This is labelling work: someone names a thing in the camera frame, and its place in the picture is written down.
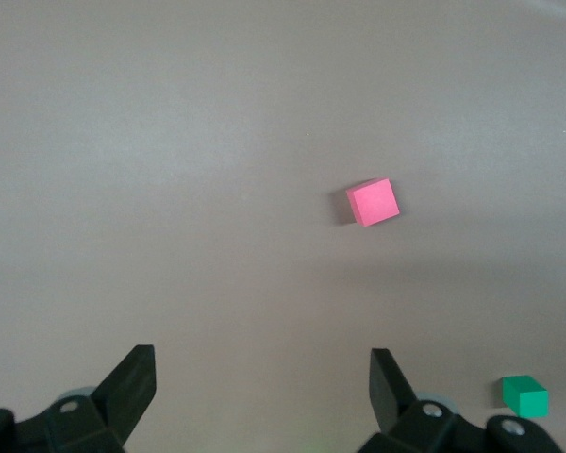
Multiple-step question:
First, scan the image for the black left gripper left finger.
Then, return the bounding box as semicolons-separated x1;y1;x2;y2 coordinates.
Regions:
0;344;158;453

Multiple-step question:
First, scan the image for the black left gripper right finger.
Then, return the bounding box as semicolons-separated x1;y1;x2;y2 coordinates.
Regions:
358;347;565;453

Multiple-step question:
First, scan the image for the green foam cube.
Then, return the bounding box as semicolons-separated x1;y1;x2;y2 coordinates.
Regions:
501;375;549;419

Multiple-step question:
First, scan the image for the pink foam cube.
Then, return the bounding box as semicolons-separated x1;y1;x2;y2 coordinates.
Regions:
344;177;401;228

